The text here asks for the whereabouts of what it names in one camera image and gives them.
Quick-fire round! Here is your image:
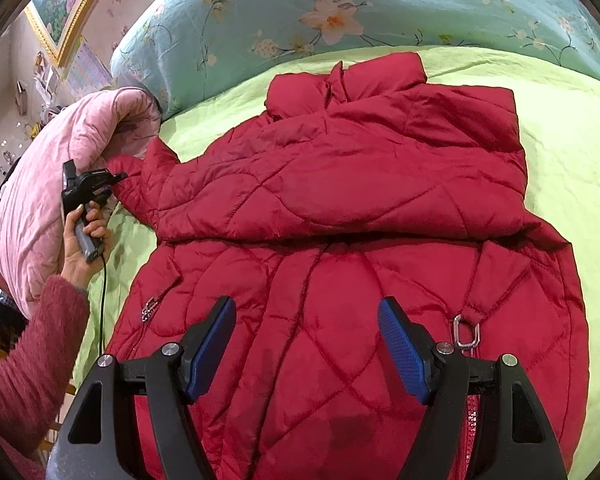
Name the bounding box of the person's left hand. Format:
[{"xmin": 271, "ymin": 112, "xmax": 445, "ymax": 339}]
[{"xmin": 60, "ymin": 201, "xmax": 112, "ymax": 292}]

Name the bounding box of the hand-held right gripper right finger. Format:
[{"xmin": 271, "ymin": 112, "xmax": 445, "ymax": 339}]
[{"xmin": 378, "ymin": 296, "xmax": 569, "ymax": 480}]

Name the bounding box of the metal carabiner clip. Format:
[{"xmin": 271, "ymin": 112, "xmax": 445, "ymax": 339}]
[{"xmin": 452, "ymin": 314, "xmax": 481, "ymax": 350}]

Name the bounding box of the green bed sheet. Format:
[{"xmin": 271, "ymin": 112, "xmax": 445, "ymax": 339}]
[{"xmin": 72, "ymin": 45, "xmax": 600, "ymax": 480}]

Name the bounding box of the wall calendar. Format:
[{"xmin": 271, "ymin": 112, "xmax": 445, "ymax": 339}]
[{"xmin": 66, "ymin": 39, "xmax": 115, "ymax": 95}]

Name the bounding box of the red quilted jacket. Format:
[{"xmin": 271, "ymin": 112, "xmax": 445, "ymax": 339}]
[{"xmin": 102, "ymin": 51, "xmax": 591, "ymax": 480}]

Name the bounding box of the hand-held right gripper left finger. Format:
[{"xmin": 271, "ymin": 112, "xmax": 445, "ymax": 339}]
[{"xmin": 50, "ymin": 296, "xmax": 237, "ymax": 480}]

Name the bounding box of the person's left forearm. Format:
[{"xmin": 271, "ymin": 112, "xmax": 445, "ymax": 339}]
[{"xmin": 0, "ymin": 275, "xmax": 92, "ymax": 480}]

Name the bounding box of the black cable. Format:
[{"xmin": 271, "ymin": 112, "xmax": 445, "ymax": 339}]
[{"xmin": 98, "ymin": 252, "xmax": 109, "ymax": 353}]

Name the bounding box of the pink quilt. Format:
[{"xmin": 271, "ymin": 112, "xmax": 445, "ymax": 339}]
[{"xmin": 0, "ymin": 86, "xmax": 163, "ymax": 321}]

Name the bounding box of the wooden bed frame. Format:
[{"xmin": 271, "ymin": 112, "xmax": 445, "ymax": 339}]
[{"xmin": 42, "ymin": 382, "xmax": 77, "ymax": 448}]

